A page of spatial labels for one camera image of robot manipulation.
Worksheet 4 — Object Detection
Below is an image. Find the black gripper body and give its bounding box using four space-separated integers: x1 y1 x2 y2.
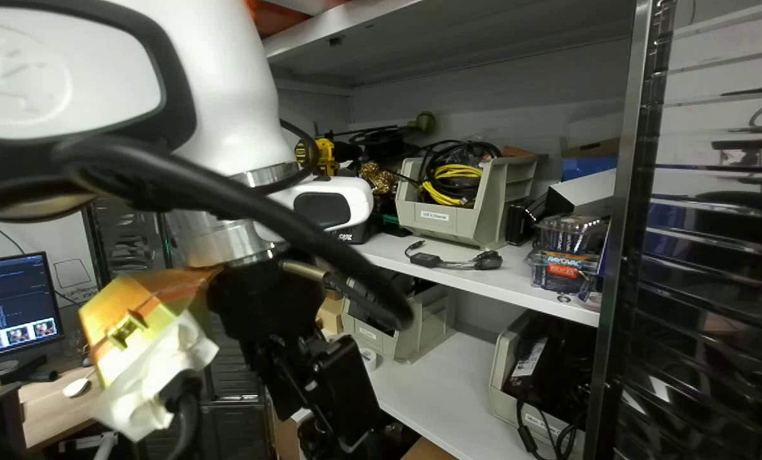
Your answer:
207 263 386 460

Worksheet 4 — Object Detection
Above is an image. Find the black multi USB charging cable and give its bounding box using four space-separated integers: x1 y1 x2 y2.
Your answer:
401 241 506 273

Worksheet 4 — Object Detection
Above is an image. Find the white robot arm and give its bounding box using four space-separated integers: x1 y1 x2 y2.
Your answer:
0 0 411 460

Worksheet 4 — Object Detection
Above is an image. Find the box of batteries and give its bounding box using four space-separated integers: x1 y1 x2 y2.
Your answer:
526 215 611 300

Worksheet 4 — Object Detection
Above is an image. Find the gray tilted box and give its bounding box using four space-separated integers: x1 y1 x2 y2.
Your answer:
545 168 616 217

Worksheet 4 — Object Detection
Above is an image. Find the gray bin on lower shelf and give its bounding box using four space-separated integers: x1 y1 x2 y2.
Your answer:
345 283 461 366

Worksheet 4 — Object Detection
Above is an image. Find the white lower shelf board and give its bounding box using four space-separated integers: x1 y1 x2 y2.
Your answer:
370 333 531 460

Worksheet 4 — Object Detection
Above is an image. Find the white shelf board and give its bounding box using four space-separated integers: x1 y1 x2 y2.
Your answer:
370 333 531 460
359 233 599 327

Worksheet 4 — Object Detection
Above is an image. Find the wooden desk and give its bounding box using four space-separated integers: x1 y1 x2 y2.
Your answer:
19 369 102 449

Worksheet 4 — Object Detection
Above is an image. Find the computer monitor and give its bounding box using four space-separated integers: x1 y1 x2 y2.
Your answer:
0 252 63 356

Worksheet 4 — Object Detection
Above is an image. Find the gray bin lower right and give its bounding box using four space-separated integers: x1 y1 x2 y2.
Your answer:
489 311 597 460

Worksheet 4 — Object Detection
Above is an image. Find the black metal rack right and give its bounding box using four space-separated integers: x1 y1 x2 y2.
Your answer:
586 0 762 460

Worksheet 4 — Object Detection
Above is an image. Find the yellow and white wrist camera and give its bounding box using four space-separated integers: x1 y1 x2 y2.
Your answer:
79 272 218 442

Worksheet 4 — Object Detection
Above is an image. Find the gray bin with yellow cables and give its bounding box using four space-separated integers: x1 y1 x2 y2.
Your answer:
395 141 538 247

